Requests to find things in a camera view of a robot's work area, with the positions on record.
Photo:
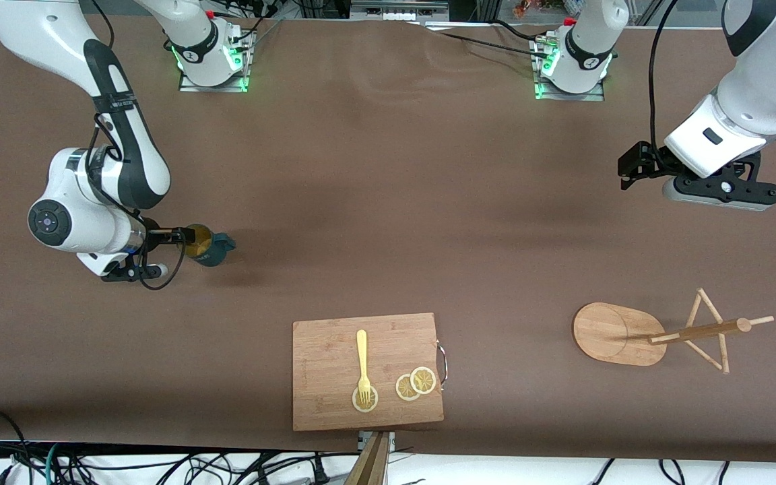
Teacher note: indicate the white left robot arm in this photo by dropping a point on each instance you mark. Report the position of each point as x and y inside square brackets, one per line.
[758, 94]

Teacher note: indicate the metal bracket under post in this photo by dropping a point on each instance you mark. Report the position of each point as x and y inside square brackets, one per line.
[391, 439]

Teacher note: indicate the wooden mug rack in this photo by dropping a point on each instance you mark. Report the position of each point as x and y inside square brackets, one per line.
[613, 333]

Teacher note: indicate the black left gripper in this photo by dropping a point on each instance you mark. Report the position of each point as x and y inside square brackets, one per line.
[645, 162]

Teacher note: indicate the wooden post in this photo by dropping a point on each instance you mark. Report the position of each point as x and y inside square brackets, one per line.
[371, 465]

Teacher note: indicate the wooden cutting board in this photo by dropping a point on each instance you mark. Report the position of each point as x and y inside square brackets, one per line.
[334, 364]

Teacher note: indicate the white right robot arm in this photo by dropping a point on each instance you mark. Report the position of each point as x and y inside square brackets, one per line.
[112, 162]

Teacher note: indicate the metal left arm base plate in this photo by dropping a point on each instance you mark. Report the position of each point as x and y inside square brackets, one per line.
[600, 94]

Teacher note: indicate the yellow plastic fork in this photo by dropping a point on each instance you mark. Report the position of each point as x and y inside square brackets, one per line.
[362, 350]

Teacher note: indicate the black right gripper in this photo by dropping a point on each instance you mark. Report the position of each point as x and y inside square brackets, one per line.
[155, 238]

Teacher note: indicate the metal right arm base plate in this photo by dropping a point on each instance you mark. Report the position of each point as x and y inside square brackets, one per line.
[243, 71]

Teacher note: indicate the white power strip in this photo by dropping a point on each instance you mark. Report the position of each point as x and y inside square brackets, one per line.
[398, 9]

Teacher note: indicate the lemon slice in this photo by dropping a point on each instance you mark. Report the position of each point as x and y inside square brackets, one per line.
[424, 379]
[369, 403]
[403, 389]

